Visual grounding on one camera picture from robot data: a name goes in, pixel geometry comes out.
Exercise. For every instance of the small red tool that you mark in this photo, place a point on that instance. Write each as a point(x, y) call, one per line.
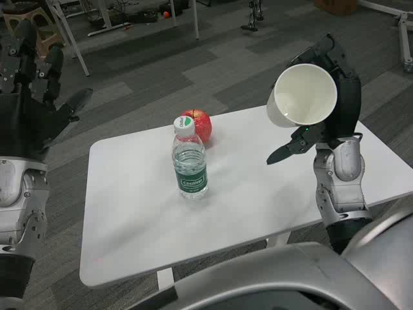
point(128, 28)

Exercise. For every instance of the white desk foot frame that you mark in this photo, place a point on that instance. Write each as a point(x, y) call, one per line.
point(108, 27)

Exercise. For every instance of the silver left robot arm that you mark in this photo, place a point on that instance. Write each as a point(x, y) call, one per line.
point(19, 206)

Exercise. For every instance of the white table leg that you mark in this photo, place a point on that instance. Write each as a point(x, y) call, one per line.
point(279, 239)
point(165, 279)

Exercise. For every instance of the black bag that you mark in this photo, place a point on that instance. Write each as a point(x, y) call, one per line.
point(145, 16)

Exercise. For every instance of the clear water bottle green label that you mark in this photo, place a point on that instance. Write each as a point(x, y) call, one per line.
point(190, 161)

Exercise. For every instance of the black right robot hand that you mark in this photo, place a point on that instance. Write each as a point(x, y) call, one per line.
point(346, 103)

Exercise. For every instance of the white slanted desk leg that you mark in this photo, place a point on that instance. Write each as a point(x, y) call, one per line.
point(194, 19)

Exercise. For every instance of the metal robot stand feet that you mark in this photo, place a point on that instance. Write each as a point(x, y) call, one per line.
point(251, 26)

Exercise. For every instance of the wooden stool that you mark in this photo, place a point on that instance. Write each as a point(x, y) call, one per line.
point(45, 35)

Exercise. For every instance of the red apple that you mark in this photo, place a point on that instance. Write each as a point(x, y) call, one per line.
point(203, 127)

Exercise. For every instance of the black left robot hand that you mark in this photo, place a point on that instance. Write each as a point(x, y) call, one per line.
point(22, 119)

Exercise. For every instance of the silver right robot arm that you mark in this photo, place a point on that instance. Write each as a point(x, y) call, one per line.
point(346, 168)

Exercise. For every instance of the brown cardboard box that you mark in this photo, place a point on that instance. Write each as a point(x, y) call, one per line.
point(330, 6)

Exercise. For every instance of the white caster frame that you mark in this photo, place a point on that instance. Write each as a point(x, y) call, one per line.
point(405, 38)

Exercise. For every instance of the white paper cup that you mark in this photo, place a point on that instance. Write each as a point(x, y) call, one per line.
point(303, 93)

